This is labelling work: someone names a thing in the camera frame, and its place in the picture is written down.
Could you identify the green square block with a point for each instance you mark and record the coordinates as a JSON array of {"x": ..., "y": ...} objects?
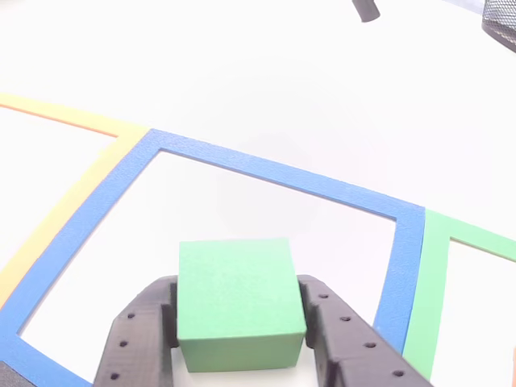
[{"x": 238, "y": 290}]

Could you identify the dark grey rod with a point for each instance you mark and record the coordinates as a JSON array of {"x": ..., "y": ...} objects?
[{"x": 367, "y": 9}]

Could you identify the black mesh object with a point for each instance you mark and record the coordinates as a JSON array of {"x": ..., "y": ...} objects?
[{"x": 500, "y": 24}]

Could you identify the pale blue sheet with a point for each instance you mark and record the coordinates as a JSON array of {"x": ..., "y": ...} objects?
[{"x": 463, "y": 3}]

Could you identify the green square frame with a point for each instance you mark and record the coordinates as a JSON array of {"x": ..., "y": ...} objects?
[{"x": 431, "y": 282}]

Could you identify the orange square frame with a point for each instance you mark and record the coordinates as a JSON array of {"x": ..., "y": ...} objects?
[{"x": 72, "y": 193}]

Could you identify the blue square frame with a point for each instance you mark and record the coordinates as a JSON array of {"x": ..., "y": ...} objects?
[{"x": 262, "y": 169}]

